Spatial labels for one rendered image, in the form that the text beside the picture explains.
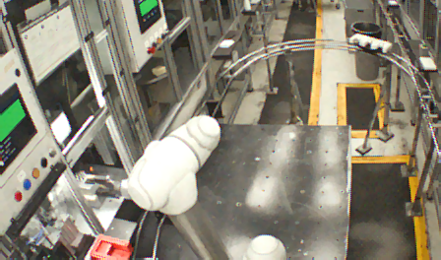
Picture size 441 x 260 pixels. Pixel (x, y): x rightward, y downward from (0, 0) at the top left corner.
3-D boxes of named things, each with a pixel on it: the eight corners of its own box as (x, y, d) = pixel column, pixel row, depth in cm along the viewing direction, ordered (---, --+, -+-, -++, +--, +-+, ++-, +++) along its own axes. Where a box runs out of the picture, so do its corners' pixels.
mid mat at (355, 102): (390, 138, 301) (390, 137, 300) (336, 138, 318) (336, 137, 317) (380, 84, 379) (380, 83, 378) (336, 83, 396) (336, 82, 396)
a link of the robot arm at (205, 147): (182, 125, 120) (155, 150, 111) (206, 97, 106) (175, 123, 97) (212, 155, 119) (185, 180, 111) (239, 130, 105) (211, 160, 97)
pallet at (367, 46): (349, 48, 288) (348, 37, 283) (356, 42, 295) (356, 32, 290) (385, 59, 263) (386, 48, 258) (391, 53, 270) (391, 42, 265)
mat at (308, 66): (317, 135, 327) (317, 134, 326) (254, 134, 345) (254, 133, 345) (321, -18, 785) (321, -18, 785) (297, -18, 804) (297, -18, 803)
